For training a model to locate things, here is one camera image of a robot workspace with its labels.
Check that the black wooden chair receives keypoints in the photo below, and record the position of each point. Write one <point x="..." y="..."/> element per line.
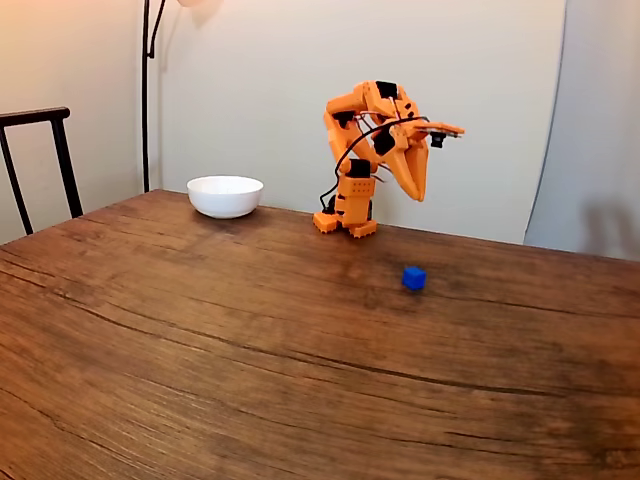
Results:
<point x="60" y="150"/>

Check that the white bowl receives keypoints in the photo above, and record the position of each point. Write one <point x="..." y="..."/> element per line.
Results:
<point x="225" y="197"/>

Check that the blue cube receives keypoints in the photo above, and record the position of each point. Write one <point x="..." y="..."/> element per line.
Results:
<point x="414" y="278"/>

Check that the black table clamp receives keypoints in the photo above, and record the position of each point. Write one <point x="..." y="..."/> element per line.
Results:
<point x="371" y="210"/>

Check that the white backdrop sheet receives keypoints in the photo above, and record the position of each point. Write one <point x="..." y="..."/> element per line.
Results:
<point x="475" y="75"/>

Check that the black floor lamp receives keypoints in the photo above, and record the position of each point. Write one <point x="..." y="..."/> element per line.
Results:
<point x="145" y="125"/>

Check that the orange gripper camera mount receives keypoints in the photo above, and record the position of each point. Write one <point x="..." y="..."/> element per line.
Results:
<point x="445" y="130"/>

